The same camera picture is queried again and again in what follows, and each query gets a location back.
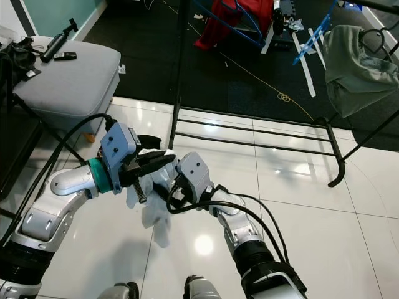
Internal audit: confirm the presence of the black tripod stand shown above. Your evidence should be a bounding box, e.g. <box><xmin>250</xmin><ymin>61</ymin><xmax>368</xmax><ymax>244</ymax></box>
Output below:
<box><xmin>40</xmin><ymin>18</ymin><xmax>79</xmax><ymax>64</ymax></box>

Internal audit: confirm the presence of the blue plastic clothes hanger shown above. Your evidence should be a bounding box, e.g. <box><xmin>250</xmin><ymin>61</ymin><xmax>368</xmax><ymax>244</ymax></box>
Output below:
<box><xmin>193</xmin><ymin>0</ymin><xmax>266</xmax><ymax>48</ymax></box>
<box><xmin>292</xmin><ymin>0</ymin><xmax>338</xmax><ymax>67</ymax></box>

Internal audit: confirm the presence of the crumpled silver wrapper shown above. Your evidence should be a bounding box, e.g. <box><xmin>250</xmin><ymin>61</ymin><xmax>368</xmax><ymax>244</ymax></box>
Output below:
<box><xmin>286</xmin><ymin>17</ymin><xmax>305</xmax><ymax>31</ymax></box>

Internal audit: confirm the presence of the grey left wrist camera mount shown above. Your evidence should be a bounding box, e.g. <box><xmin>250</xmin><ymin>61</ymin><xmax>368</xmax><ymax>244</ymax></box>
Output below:
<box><xmin>100</xmin><ymin>121</ymin><xmax>142</xmax><ymax>191</ymax></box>

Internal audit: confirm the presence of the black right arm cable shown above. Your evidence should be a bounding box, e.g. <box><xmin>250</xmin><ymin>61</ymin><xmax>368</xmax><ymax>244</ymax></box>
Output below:
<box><xmin>153</xmin><ymin>183</ymin><xmax>291</xmax><ymax>270</ymax></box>

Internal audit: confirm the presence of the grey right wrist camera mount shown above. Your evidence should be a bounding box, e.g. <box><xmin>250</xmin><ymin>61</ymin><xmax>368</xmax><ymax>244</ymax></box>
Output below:
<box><xmin>176</xmin><ymin>151</ymin><xmax>214</xmax><ymax>201</ymax></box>

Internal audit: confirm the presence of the dark grey clothes hanger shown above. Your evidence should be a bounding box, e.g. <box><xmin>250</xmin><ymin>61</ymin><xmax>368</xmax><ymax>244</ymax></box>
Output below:
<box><xmin>358</xmin><ymin>27</ymin><xmax>399</xmax><ymax>60</ymax></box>

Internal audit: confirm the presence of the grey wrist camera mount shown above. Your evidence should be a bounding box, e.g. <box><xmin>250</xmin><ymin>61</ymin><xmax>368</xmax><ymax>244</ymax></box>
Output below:
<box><xmin>100</xmin><ymin>121</ymin><xmax>142</xmax><ymax>191</ymax></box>
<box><xmin>176</xmin><ymin>151</ymin><xmax>214</xmax><ymax>201</ymax></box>

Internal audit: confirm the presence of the black remote control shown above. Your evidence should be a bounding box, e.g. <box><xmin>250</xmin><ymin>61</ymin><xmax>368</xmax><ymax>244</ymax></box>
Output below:
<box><xmin>54</xmin><ymin>51</ymin><xmax>78</xmax><ymax>62</ymax></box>

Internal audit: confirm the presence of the black metal clothes rack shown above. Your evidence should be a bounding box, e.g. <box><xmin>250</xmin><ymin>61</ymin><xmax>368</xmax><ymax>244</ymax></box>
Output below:
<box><xmin>167</xmin><ymin>0</ymin><xmax>399</xmax><ymax>189</ymax></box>

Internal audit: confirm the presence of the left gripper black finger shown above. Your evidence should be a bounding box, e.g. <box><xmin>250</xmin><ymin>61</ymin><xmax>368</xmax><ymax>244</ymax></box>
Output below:
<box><xmin>138</xmin><ymin>158</ymin><xmax>174</xmax><ymax>181</ymax></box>
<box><xmin>145</xmin><ymin>148</ymin><xmax>176</xmax><ymax>165</ymax></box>

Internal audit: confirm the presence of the black side table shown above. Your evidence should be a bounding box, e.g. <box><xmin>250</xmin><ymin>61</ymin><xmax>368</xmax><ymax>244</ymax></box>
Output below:
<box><xmin>0</xmin><ymin>103</ymin><xmax>29</xmax><ymax>201</ymax></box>

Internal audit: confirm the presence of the grey upholstered ottoman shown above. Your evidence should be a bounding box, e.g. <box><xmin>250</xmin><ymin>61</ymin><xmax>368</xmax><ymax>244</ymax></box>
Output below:
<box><xmin>12</xmin><ymin>36</ymin><xmax>123</xmax><ymax>135</ymax></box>

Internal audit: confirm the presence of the red garment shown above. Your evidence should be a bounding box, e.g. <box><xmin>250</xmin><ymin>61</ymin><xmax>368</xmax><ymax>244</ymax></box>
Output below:
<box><xmin>193</xmin><ymin>0</ymin><xmax>276</xmax><ymax>51</ymax></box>

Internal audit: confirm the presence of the white cloth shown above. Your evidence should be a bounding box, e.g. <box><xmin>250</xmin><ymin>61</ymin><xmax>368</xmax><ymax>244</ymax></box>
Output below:
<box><xmin>137</xmin><ymin>165</ymin><xmax>185</xmax><ymax>249</ymax></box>

